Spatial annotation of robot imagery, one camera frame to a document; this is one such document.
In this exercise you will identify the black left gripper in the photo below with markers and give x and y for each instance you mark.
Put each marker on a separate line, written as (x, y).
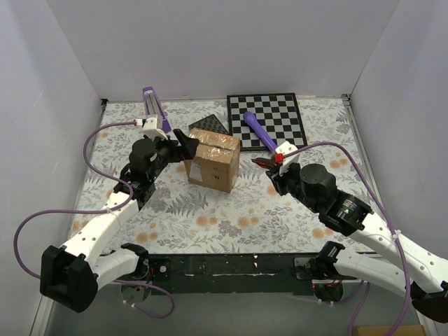
(176, 150)

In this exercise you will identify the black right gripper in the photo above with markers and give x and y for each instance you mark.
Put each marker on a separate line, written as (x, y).
(277, 176)

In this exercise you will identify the brown cardboard express box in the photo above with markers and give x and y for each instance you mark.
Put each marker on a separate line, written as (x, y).
(216, 162)

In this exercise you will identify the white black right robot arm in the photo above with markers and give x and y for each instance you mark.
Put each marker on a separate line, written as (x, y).
(406, 265)

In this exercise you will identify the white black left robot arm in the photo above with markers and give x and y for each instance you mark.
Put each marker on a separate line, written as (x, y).
(73, 273)

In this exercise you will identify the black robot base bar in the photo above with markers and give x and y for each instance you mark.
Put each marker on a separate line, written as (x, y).
(230, 272)

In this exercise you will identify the grey studded building plate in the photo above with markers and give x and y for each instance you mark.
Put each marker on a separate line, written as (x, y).
(210, 123)

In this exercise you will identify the purple toy microphone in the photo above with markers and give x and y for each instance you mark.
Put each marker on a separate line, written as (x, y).
(251, 120)

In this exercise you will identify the black white chessboard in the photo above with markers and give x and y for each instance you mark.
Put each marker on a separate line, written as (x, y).
(277, 113)

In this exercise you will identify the purple capped clear bottle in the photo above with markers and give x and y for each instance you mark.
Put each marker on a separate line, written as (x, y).
(153, 107)

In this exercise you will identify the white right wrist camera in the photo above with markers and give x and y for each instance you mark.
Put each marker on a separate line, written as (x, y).
(286, 154)

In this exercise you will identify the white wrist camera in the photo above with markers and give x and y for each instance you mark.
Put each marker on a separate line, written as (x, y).
(286, 154)
(151, 127)

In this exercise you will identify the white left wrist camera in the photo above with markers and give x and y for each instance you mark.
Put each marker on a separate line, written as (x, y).
(151, 127)

